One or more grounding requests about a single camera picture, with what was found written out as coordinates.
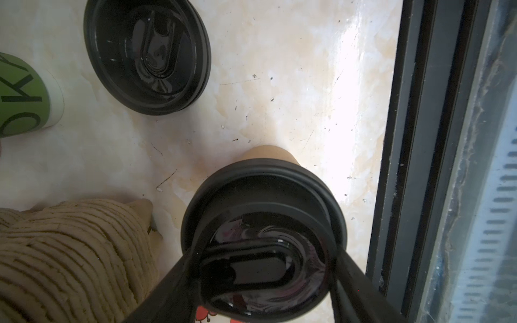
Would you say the black plastic cup lid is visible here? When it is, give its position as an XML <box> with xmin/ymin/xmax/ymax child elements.
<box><xmin>181</xmin><ymin>158</ymin><xmax>347</xmax><ymax>322</ymax></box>

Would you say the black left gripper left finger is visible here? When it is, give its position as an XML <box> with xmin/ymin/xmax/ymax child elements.
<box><xmin>124</xmin><ymin>244</ymin><xmax>206</xmax><ymax>322</ymax></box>

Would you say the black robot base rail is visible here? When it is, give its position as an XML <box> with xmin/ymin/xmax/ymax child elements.
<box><xmin>366</xmin><ymin>1</ymin><xmax>491</xmax><ymax>322</ymax></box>

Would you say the stack of paper cups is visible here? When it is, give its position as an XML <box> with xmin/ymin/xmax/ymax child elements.
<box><xmin>1</xmin><ymin>52</ymin><xmax>65</xmax><ymax>138</ymax></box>

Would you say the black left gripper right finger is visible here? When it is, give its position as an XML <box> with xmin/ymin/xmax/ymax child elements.
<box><xmin>330</xmin><ymin>247</ymin><xmax>406</xmax><ymax>322</ymax></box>

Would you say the white paper cup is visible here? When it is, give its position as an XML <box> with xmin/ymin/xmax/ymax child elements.
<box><xmin>236</xmin><ymin>145</ymin><xmax>300</xmax><ymax>165</ymax></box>

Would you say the white slotted cable duct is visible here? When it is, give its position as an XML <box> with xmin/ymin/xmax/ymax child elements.
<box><xmin>450</xmin><ymin>82</ymin><xmax>516</xmax><ymax>322</ymax></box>

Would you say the brown pulp cup carrier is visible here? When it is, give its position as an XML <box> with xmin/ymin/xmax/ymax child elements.
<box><xmin>1</xmin><ymin>199</ymin><xmax>162</xmax><ymax>322</ymax></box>

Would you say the red and white paper bag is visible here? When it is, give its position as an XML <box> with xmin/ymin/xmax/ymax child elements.
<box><xmin>194</xmin><ymin>306</ymin><xmax>241</xmax><ymax>323</ymax></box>

